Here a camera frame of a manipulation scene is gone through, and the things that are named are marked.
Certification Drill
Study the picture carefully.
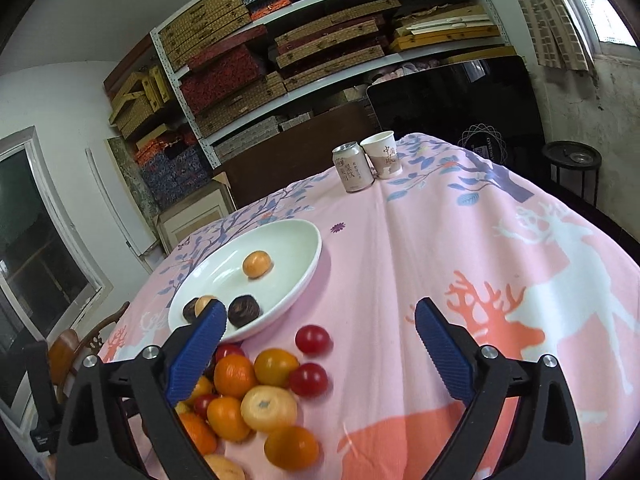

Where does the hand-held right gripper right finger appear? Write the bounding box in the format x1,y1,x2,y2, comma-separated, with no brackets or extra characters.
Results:
414,297,587,480

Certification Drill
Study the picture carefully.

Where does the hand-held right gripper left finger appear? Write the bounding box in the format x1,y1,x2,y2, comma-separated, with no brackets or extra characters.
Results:
55,299,228,480

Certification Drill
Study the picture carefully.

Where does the red cherry tomato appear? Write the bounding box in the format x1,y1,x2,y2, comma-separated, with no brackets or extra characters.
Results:
193,393,219,418
214,343,247,363
288,362,329,397
295,325,331,354

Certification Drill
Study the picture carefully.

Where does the white oval plate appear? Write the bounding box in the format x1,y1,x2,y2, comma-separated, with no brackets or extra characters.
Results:
167,219,322,343

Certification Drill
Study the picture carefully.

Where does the wooden chair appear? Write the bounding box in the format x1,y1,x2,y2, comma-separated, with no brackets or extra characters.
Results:
47,301,131,406

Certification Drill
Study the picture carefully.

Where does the dark passion fruit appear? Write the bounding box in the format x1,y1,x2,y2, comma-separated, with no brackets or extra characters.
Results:
227,295,262,329

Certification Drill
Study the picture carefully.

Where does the yellow-orange mandarin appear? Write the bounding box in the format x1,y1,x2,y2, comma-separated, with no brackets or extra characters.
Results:
253,348,300,388

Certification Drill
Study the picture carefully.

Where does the pink deer printed tablecloth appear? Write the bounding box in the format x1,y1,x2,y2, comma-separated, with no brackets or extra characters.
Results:
97,132,640,480

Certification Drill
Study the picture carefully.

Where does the cardboard box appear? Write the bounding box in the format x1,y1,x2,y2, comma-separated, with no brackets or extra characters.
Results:
156,172,238,253

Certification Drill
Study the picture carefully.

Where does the white framed window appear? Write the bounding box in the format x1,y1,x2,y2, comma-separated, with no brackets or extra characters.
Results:
0,127,113,431

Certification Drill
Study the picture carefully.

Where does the white board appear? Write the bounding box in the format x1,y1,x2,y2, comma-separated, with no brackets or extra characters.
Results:
85,147,161,256

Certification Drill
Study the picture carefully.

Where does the stack of blue floral boxes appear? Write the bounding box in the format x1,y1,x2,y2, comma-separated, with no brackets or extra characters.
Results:
135,130,211,211

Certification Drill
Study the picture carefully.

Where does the marble slab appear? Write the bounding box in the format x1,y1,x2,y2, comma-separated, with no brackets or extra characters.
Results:
106,136,161,216

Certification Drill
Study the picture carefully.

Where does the printed paper cup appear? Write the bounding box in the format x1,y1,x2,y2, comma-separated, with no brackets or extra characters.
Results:
360,130,403,181

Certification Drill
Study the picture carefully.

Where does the beige drink can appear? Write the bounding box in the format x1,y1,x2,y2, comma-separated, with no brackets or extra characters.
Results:
332,141,377,194

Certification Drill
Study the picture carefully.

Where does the brown wooden panel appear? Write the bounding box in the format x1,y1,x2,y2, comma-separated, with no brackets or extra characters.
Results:
217,105,376,208

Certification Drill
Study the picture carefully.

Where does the black round stand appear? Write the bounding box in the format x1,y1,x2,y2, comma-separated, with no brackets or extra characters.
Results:
541,141,602,206

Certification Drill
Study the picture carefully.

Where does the stack of grey patterned boxes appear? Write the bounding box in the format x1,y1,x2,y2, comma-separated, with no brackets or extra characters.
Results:
212,112,313,156

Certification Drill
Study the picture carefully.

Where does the black flat screen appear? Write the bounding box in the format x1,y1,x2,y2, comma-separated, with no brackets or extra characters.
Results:
366,55,548,171

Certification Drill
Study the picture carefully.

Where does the stack of brown woven boxes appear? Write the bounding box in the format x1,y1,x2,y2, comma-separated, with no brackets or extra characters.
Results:
192,72,288,138

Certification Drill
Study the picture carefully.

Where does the pile of yellow woven boxes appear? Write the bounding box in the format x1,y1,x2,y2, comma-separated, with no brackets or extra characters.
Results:
102,65,171,141

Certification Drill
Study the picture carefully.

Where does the large red patterned box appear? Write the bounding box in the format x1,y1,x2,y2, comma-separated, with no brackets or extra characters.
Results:
179,45,266,113

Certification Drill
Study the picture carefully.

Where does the pink cloth bundle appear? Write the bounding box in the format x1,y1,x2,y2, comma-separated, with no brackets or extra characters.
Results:
370,60,441,83

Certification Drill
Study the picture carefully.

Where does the white metal shelf unit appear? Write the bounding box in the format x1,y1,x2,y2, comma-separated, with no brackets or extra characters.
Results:
150,0,516,168

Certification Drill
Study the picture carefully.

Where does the yellow flat box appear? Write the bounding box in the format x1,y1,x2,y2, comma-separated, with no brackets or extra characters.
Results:
440,46,516,66

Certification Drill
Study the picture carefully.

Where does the dark red long board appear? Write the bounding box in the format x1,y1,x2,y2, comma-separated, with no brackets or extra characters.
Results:
103,35,153,93

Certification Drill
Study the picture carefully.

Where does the long red patterned box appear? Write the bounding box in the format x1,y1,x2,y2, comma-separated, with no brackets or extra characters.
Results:
187,25,268,71

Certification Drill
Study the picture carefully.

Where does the stack of yellow flat boxes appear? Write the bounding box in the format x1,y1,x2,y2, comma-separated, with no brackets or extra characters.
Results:
390,4,503,53

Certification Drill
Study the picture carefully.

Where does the stack of tan woven boxes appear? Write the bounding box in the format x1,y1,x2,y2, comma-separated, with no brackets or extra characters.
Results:
157,0,253,71

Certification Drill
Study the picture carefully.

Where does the stack of flat woven cases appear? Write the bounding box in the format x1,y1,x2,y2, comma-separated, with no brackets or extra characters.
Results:
272,0,403,92

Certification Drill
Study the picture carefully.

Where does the orange patterned box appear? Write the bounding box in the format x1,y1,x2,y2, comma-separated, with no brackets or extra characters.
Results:
247,0,293,22

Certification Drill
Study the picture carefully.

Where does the bright window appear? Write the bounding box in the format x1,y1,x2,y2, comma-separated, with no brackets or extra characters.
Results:
540,0,636,46

